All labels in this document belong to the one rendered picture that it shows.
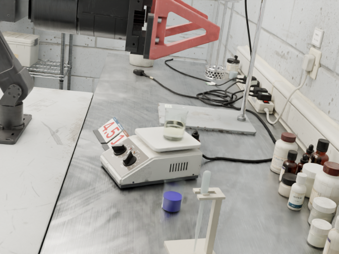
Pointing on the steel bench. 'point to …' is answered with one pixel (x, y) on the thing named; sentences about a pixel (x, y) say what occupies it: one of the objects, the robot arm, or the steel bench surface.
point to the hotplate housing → (157, 166)
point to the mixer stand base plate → (211, 119)
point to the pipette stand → (179, 246)
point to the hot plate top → (156, 142)
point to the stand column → (252, 61)
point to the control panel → (141, 157)
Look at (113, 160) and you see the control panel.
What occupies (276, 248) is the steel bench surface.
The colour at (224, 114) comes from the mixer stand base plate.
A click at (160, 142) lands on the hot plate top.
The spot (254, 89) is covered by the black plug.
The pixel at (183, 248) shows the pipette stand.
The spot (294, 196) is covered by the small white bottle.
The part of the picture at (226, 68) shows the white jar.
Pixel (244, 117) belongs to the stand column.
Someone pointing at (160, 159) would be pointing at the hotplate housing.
